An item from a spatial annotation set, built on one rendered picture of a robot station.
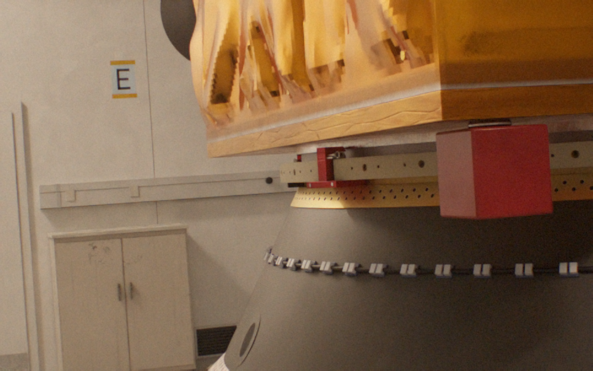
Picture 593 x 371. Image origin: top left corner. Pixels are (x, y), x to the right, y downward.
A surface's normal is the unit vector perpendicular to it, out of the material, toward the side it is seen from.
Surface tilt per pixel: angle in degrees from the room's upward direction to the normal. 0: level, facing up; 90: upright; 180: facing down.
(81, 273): 90
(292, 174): 90
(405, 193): 61
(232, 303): 90
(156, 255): 90
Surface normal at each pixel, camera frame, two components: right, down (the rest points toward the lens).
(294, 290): -0.83, -0.41
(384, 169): -0.75, 0.06
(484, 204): 0.26, 0.00
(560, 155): -0.39, 0.04
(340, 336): -0.72, -0.41
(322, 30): -0.92, 0.04
